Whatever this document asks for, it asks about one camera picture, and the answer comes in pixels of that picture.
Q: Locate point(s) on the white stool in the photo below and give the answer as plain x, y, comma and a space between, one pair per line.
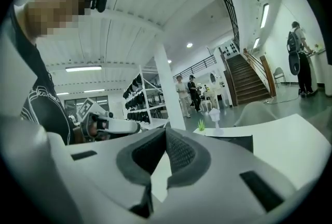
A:
205, 105

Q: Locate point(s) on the grey shell chair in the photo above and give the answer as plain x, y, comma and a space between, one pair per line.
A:
255, 114

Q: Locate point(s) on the wooden staircase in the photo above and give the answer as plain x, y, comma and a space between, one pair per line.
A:
249, 80

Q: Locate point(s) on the person's head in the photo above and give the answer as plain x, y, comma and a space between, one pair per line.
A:
57, 5

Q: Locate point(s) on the person's left forearm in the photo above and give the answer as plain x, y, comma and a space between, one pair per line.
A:
77, 136

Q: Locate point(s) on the person's left hand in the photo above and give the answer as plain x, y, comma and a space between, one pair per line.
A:
97, 129

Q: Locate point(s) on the long ceiling light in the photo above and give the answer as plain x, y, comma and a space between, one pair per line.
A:
256, 43
264, 15
83, 69

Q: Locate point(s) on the rows of black devices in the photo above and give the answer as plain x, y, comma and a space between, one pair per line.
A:
136, 99

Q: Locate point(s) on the round ceiling light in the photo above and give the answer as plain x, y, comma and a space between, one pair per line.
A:
190, 45

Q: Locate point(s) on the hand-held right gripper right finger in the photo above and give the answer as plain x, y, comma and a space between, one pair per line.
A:
220, 192

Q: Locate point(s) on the white pillar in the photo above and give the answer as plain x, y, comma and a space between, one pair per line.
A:
168, 88

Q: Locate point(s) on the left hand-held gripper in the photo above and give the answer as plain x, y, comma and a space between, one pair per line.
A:
90, 109

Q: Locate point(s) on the person's black printed shirt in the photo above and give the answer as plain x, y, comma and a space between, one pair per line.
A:
44, 103

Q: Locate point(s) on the black cash box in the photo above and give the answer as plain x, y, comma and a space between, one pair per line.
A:
241, 143

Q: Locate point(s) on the small potted green plant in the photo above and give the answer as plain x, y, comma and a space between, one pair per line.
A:
201, 125

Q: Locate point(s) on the white shelving rack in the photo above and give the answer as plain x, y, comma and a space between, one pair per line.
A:
145, 93

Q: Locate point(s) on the white vanity with oval mirror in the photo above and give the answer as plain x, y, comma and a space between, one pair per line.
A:
216, 90

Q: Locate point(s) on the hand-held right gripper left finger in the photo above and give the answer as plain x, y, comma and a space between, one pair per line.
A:
103, 179

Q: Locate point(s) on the white table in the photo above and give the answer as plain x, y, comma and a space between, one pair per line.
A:
280, 145

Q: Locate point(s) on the black balcony railing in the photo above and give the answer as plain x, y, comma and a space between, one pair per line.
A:
197, 67

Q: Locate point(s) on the grey metal-legged chair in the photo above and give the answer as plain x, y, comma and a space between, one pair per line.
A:
279, 73

